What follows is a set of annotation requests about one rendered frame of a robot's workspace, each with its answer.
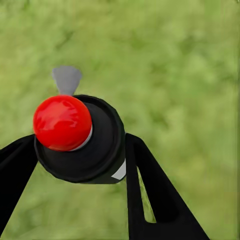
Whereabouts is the pesticide atomizer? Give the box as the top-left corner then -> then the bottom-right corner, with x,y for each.
32,65 -> 127,185

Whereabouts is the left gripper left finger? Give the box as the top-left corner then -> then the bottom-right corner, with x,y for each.
0,134 -> 39,237

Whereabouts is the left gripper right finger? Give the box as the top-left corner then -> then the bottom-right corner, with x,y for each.
125,133 -> 210,240

